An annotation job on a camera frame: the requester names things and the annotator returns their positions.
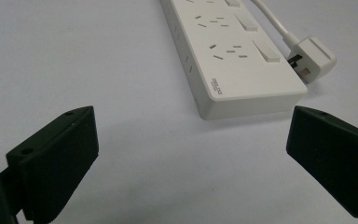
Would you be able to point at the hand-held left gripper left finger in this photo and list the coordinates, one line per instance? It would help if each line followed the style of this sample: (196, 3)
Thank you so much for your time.
(56, 161)

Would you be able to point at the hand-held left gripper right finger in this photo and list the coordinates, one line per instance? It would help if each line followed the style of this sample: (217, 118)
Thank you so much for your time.
(335, 158)

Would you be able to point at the white power plug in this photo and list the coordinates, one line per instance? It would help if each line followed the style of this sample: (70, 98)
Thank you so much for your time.
(313, 59)

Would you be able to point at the white power strip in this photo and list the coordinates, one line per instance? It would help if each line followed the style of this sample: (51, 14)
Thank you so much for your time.
(233, 59)

